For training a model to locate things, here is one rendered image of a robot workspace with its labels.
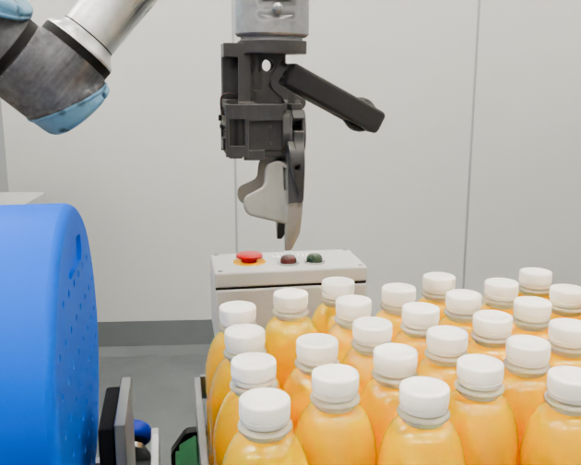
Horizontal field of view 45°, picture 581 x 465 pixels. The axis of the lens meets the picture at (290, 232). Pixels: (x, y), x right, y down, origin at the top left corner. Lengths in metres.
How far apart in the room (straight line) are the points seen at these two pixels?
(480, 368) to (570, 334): 0.14
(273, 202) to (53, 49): 0.48
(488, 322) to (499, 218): 2.93
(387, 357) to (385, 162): 2.85
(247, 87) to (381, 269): 2.88
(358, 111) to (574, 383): 0.34
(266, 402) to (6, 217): 0.26
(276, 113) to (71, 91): 0.45
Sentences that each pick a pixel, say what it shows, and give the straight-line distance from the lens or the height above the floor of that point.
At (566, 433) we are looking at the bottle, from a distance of 0.61.
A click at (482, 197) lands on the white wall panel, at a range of 3.59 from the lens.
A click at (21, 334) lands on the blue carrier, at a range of 0.53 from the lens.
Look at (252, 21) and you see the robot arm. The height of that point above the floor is 1.39.
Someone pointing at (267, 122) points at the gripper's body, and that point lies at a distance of 0.70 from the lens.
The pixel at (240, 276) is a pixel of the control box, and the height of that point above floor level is 1.09.
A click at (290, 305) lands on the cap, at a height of 1.10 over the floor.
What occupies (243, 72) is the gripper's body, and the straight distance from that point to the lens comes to 0.71.
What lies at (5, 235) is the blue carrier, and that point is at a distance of 0.58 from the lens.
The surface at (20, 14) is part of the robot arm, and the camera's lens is 1.06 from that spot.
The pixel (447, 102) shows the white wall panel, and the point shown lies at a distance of 3.49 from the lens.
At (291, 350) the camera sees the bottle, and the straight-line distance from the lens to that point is 0.77.
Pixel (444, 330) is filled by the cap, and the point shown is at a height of 1.11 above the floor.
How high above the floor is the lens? 1.34
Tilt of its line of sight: 13 degrees down
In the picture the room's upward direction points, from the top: straight up
